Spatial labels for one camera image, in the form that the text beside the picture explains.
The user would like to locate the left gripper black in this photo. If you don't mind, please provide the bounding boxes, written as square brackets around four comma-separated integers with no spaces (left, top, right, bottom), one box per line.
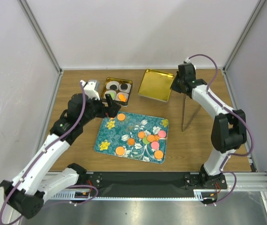
[80,94,120,125]

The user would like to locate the orange fish cookie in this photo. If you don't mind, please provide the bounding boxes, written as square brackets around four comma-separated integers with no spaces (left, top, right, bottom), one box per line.
[118,94,127,102]

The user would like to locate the black sandwich cookie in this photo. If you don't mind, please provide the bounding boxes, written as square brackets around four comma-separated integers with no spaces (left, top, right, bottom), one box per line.
[110,84,118,90]
[120,83,128,91]

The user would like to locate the gold tin lid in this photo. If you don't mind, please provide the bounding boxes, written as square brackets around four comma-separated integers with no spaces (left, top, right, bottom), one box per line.
[138,69,175,102]

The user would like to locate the metal tongs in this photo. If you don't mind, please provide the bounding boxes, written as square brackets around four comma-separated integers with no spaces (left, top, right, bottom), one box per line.
[181,94,201,132]

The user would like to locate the green round cookie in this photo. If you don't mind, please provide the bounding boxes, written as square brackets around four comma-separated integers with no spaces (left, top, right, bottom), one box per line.
[110,92,116,99]

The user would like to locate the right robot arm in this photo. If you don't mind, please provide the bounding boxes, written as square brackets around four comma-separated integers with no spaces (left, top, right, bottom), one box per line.
[171,62,247,188]

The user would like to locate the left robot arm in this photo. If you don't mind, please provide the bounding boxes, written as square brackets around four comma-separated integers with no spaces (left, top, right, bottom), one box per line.
[0,93,121,219]

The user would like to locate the orange round cookie top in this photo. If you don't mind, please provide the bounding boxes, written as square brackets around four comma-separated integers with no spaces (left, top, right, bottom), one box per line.
[117,113,126,121]

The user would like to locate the white paper cup front-right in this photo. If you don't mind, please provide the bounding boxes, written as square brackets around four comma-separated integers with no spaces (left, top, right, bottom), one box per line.
[115,92,129,101]

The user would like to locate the white paper cup front-left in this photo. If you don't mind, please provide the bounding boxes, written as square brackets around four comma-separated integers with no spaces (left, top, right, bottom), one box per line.
[104,90,117,100]

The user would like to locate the square cookie tin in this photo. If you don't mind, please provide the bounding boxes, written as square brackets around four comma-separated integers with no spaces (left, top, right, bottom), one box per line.
[100,77,133,107]

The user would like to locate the white paper cup back-left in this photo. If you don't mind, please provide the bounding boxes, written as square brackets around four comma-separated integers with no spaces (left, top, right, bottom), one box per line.
[106,81,119,91]

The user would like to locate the white paper cup back-right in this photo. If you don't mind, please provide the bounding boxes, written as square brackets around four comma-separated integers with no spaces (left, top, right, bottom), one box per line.
[119,83,132,93]

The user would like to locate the orange round cookie centre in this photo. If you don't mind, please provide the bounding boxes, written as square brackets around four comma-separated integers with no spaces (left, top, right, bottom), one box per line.
[138,131,146,139]

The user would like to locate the teal floral tray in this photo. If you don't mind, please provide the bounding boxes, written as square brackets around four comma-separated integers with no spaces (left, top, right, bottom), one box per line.
[94,112,169,164]

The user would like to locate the orange dotted cookie front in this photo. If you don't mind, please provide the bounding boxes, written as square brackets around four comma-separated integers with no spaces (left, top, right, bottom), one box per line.
[115,146,125,156]

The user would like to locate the orange dotted cookie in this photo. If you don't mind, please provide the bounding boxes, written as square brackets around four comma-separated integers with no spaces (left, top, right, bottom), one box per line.
[115,146,125,156]
[154,150,164,160]

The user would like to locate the green cookie under pile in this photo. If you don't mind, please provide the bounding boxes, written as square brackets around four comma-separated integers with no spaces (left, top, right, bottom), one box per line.
[142,137,149,144]

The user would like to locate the orange round cookie pile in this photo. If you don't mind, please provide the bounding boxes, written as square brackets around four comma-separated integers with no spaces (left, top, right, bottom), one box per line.
[147,135,155,143]

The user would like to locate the pink round cookie upper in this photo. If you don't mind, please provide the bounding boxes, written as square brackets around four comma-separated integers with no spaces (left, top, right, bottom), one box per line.
[158,130,167,138]

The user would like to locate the pink round cookie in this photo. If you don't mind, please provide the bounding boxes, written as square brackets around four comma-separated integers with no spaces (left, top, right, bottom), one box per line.
[151,141,160,150]
[158,130,167,138]

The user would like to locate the pink round cookie lower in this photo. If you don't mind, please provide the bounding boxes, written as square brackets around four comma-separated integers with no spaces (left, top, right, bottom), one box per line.
[151,141,160,150]

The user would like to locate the orange dotted cookie right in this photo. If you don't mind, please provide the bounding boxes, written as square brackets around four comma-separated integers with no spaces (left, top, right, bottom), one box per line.
[154,150,164,160]

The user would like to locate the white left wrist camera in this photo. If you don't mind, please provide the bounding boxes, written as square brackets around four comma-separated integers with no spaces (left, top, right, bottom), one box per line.
[80,80,100,100]

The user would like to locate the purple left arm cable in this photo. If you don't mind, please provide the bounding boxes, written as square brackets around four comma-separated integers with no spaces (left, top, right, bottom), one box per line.
[0,81,99,225]

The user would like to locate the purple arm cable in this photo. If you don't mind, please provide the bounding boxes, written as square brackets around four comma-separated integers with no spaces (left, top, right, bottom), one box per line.
[185,54,256,207]
[0,81,99,225]

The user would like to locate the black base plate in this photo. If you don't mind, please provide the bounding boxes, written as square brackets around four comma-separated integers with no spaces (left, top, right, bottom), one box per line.
[87,172,227,199]

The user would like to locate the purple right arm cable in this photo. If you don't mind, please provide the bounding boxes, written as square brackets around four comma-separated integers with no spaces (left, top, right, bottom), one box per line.
[185,54,256,207]

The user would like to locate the aluminium frame rail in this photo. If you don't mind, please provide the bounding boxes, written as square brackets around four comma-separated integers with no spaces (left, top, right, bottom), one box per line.
[48,172,267,204]

